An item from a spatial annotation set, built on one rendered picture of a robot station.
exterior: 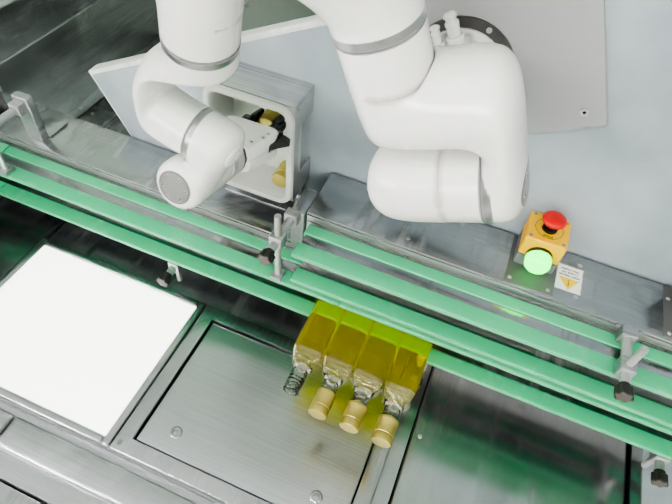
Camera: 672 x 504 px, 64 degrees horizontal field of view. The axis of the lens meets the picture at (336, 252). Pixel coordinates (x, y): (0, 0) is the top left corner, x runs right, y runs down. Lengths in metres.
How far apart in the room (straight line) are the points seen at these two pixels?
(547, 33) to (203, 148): 0.48
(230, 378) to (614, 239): 0.76
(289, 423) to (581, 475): 0.57
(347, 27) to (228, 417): 0.80
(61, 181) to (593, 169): 1.04
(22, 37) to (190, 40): 1.04
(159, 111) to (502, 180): 0.44
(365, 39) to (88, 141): 0.96
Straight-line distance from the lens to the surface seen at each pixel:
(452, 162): 0.57
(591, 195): 0.98
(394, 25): 0.47
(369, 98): 0.51
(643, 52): 0.85
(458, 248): 0.99
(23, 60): 1.61
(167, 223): 1.15
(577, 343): 0.98
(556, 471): 1.20
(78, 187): 1.27
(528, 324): 0.96
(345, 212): 1.00
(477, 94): 0.49
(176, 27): 0.58
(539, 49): 0.83
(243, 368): 1.13
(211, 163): 0.73
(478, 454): 1.16
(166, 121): 0.74
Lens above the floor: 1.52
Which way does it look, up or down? 38 degrees down
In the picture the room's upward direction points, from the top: 152 degrees counter-clockwise
